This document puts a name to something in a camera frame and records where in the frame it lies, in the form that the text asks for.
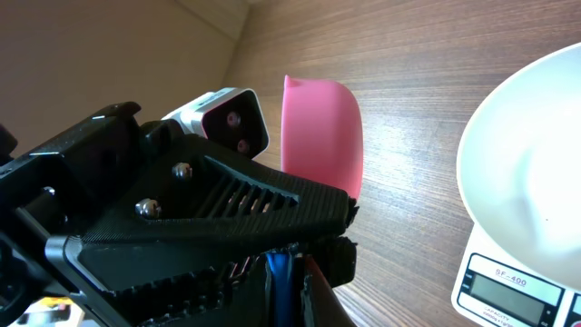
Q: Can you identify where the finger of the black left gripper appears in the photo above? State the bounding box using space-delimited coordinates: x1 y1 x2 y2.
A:
45 135 355 291
101 237 357 326

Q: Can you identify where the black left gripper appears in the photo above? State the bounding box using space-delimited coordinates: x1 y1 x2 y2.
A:
1 102 191 326

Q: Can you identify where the pink scoop with blue handle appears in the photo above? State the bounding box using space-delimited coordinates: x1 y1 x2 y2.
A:
267 76 363 327

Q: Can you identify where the white digital kitchen scale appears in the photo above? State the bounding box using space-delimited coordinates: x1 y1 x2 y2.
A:
451 225 580 327

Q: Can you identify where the white bowl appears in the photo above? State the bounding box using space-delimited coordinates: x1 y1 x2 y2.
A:
457 44 580 290

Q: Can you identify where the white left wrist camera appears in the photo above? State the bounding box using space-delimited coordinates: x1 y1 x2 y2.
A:
162 87 270 159

